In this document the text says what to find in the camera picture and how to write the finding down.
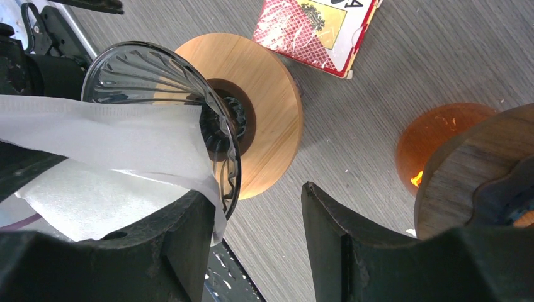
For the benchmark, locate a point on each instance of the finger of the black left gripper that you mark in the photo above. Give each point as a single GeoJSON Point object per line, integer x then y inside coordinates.
{"type": "Point", "coordinates": [19, 166]}

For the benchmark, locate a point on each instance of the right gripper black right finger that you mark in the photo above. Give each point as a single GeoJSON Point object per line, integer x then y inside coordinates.
{"type": "Point", "coordinates": [355, 259]}

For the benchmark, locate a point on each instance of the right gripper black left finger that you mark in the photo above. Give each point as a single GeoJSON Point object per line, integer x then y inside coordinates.
{"type": "Point", "coordinates": [162, 257]}

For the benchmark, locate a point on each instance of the white paper coffee filter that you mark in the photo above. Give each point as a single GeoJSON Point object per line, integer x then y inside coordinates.
{"type": "Point", "coordinates": [122, 162]}

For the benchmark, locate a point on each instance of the grey ribbed dripper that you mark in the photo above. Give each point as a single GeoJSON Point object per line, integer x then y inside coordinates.
{"type": "Point", "coordinates": [136, 72]}

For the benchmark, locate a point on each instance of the amber glass carafe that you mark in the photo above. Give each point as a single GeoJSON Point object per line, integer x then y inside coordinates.
{"type": "Point", "coordinates": [424, 135]}

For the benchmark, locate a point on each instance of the black microphone stand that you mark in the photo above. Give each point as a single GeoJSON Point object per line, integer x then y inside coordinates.
{"type": "Point", "coordinates": [102, 6]}

